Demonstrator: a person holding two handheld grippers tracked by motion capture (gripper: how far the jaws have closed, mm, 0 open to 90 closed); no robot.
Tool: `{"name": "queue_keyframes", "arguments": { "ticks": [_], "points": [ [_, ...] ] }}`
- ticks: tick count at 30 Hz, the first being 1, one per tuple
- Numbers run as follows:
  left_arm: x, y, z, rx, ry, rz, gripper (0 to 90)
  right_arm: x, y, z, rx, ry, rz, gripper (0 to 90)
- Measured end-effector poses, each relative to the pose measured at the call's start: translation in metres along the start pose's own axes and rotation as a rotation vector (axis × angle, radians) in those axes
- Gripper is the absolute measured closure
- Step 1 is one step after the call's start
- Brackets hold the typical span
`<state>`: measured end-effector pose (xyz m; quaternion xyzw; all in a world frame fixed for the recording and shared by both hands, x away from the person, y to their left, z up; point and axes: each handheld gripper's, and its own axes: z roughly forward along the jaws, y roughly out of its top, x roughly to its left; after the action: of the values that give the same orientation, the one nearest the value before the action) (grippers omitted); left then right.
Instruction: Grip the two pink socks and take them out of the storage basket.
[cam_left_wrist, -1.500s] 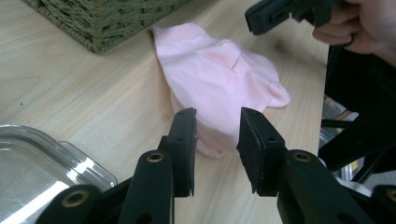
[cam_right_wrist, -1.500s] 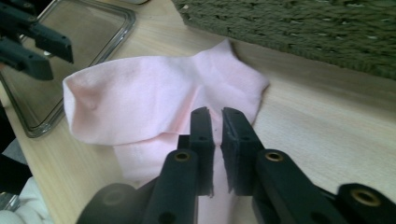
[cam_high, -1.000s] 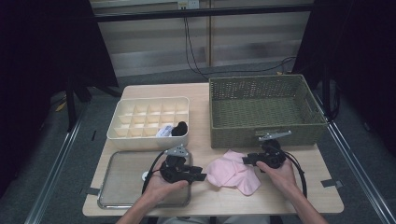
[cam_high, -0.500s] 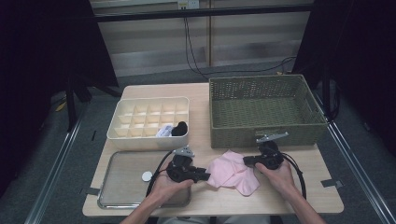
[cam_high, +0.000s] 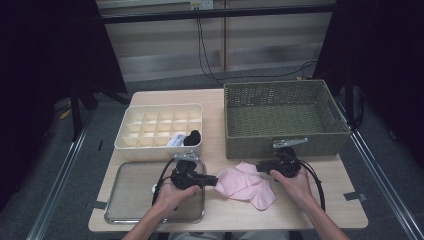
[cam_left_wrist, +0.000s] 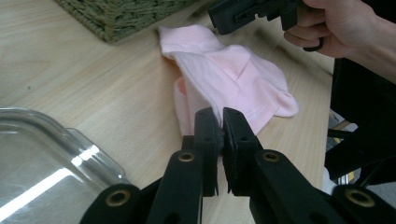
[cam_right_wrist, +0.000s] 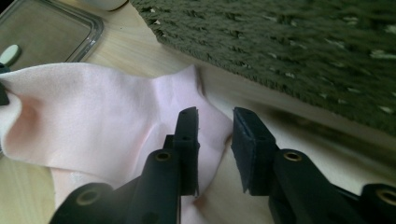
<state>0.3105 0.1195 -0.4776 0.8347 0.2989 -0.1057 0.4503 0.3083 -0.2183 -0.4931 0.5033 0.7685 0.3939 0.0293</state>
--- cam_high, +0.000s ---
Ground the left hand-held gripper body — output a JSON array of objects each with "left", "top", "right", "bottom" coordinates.
[{"left": 170, "top": 151, "right": 205, "bottom": 192}]

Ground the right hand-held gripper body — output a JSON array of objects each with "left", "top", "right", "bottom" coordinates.
[{"left": 272, "top": 137, "right": 309, "bottom": 179}]

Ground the pink sock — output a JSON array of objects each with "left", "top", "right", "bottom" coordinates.
[
  {"left": 214, "top": 161, "right": 264, "bottom": 198},
  {"left": 226, "top": 161, "right": 278, "bottom": 212}
]

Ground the black sock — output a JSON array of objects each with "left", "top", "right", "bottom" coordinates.
[{"left": 182, "top": 129, "right": 202, "bottom": 147}]

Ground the clear lid with white knob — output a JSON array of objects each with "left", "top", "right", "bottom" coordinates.
[{"left": 104, "top": 159, "right": 207, "bottom": 224}]

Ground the cream compartment storage box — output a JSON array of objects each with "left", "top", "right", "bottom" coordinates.
[{"left": 114, "top": 103, "right": 204, "bottom": 161}]

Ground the green woven basket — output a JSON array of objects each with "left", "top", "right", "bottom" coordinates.
[{"left": 223, "top": 79, "right": 352, "bottom": 160}]

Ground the person's left hand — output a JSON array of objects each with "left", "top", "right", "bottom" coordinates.
[{"left": 154, "top": 169, "right": 202, "bottom": 214}]

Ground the person's right hand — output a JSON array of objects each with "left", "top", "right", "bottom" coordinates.
[{"left": 269, "top": 168, "right": 318, "bottom": 211}]

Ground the black tape strip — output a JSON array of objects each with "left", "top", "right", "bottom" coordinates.
[
  {"left": 84, "top": 199, "right": 108, "bottom": 211},
  {"left": 343, "top": 191, "right": 369, "bottom": 203}
]

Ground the black stand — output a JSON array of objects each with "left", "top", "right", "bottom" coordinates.
[
  {"left": 68, "top": 79, "right": 131, "bottom": 141},
  {"left": 343, "top": 74, "right": 366, "bottom": 131}
]

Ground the yellow floor item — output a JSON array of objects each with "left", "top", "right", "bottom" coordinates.
[{"left": 59, "top": 105, "right": 73, "bottom": 120}]

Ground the black metal crossbar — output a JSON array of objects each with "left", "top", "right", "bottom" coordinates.
[{"left": 99, "top": 3, "right": 338, "bottom": 25}]

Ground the left hand-held gripper cable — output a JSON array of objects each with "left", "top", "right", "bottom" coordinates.
[{"left": 151, "top": 158, "right": 178, "bottom": 206}]

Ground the hand-held gripper cable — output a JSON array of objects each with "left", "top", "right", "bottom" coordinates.
[
  {"left": 151, "top": 158, "right": 178, "bottom": 206},
  {"left": 298, "top": 159, "right": 327, "bottom": 212}
]

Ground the right hand-held gripper cable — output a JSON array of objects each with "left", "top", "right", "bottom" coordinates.
[{"left": 298, "top": 159, "right": 327, "bottom": 212}]

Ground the black floor cable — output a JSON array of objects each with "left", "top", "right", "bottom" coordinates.
[{"left": 219, "top": 59, "right": 318, "bottom": 82}]

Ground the metal floor rail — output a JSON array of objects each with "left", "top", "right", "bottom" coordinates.
[
  {"left": 334, "top": 99, "right": 424, "bottom": 240},
  {"left": 26, "top": 113, "right": 96, "bottom": 240}
]

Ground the black hanging wall cable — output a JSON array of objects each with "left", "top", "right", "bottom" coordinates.
[{"left": 196, "top": 18, "right": 225, "bottom": 86}]

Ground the white wall outlet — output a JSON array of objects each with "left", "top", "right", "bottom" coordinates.
[{"left": 189, "top": 0, "right": 214, "bottom": 11}]

